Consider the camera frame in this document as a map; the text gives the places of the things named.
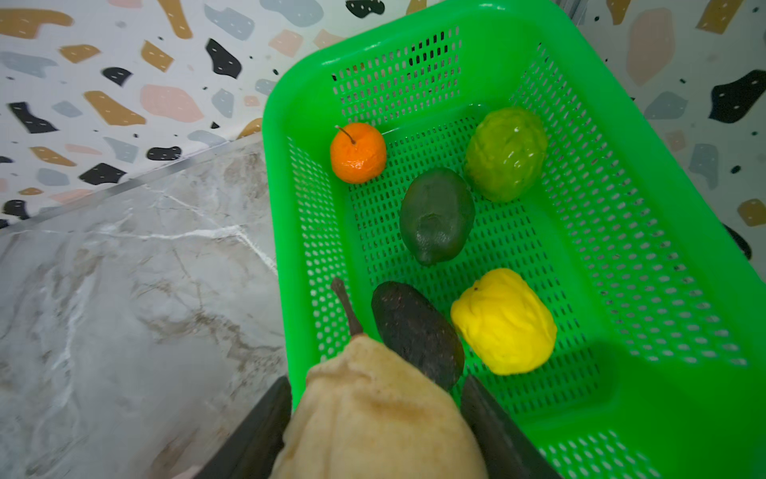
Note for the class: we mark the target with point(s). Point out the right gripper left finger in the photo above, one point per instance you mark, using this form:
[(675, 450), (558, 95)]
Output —
[(251, 450)]

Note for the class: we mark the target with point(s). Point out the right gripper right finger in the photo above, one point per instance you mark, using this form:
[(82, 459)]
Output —
[(507, 451)]

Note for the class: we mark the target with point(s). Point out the beige pear fruit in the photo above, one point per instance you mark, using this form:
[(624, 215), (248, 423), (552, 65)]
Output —
[(368, 413)]

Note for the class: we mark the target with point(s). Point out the yellow fruit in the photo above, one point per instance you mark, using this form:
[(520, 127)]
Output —
[(505, 323)]

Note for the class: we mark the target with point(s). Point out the dark brown avocado fruit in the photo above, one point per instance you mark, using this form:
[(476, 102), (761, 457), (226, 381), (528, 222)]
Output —
[(410, 325)]

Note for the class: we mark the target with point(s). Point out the green avocado fruit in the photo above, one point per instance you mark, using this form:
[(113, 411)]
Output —
[(436, 216)]

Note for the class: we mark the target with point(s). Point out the yellow-green bumpy fruit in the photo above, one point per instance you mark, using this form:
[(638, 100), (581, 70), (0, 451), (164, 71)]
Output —
[(506, 154)]

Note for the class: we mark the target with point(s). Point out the orange fruit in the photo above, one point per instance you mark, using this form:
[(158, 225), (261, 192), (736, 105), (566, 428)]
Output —
[(358, 153)]

